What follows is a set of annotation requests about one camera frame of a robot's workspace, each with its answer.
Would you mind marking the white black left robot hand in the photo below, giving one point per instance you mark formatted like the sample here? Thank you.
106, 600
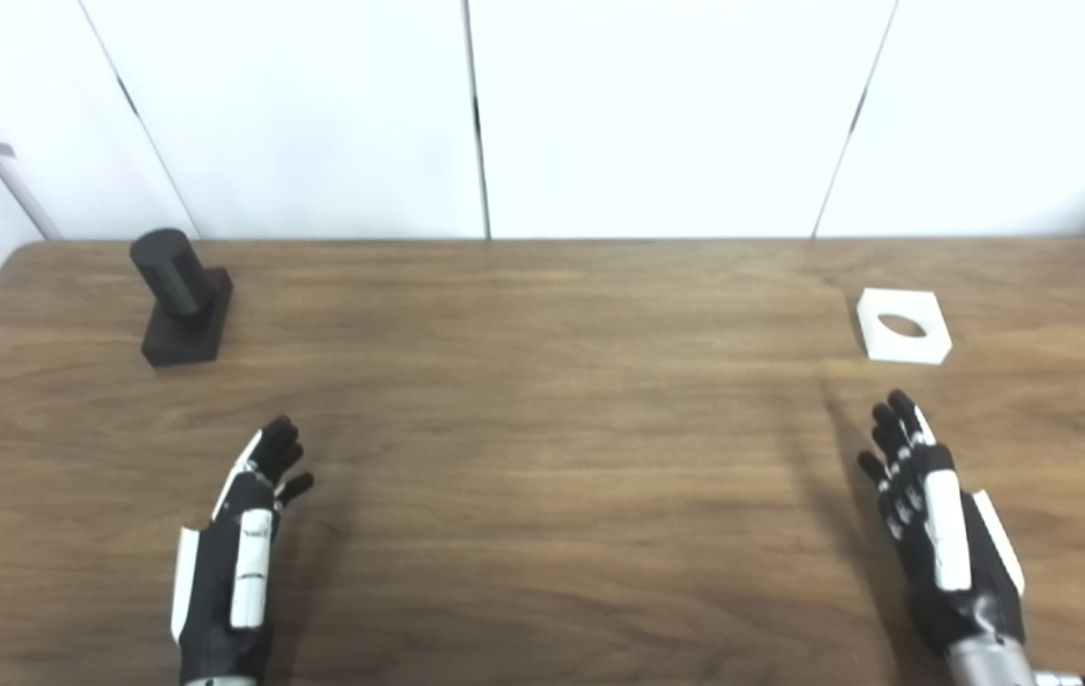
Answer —
251, 562

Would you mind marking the black peg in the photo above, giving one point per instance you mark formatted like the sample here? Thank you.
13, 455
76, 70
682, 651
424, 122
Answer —
182, 305

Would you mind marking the white square piece with hole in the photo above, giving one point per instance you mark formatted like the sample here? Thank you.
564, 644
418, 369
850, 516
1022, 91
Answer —
885, 343

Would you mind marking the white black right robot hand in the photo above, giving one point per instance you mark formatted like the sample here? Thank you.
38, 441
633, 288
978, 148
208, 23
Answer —
944, 519

